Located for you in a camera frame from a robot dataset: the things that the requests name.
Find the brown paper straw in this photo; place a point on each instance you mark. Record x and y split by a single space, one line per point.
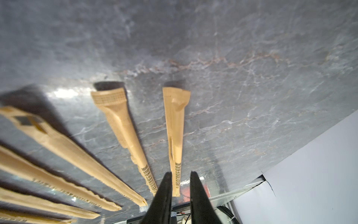
113 103
16 165
175 101
43 133
32 219
29 201

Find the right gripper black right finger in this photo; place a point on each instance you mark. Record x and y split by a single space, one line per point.
202 211

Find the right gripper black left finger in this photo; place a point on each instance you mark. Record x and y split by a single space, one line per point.
160 210

